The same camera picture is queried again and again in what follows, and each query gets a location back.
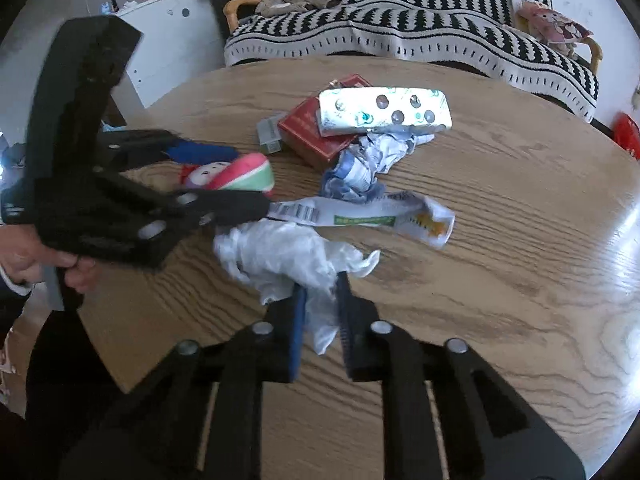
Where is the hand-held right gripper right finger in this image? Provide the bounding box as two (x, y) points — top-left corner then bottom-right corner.
(335, 271), (586, 480)

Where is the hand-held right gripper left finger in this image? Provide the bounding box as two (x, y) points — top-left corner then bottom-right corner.
(60, 284), (308, 480)

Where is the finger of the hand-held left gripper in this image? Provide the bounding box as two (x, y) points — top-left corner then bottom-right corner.
(97, 129), (241, 171)
(35, 167), (273, 271)

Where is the pink green plush toy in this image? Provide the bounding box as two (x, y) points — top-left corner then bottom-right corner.
(180, 152), (277, 198)

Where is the white plastic bag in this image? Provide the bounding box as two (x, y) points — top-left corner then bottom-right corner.
(214, 220), (381, 356)

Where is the person's left hand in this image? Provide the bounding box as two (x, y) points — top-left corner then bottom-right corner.
(0, 225), (101, 296)

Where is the small grey box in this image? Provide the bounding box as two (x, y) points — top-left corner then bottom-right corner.
(256, 114), (286, 155)

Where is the red box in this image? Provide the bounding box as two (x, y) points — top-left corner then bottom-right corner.
(277, 74), (373, 171)

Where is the white green snack wrapper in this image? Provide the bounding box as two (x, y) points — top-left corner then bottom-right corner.
(267, 191), (456, 250)

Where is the white cabinet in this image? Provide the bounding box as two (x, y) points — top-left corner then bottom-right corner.
(115, 0), (226, 111)

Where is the crumpled blue white wrapper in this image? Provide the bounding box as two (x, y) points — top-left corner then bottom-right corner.
(320, 130), (436, 203)

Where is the white dotted tissue pack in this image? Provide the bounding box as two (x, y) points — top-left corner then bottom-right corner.
(317, 87), (453, 137)

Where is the person's dark clothing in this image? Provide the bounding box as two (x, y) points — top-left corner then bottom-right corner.
(0, 305), (131, 480)

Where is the black white striped blanket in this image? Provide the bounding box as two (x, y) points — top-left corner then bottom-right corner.
(223, 0), (599, 123)

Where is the red bag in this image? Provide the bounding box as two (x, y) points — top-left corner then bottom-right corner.
(612, 112), (640, 161)

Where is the wooden frame sofa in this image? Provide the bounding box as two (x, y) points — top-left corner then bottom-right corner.
(222, 0), (603, 73)

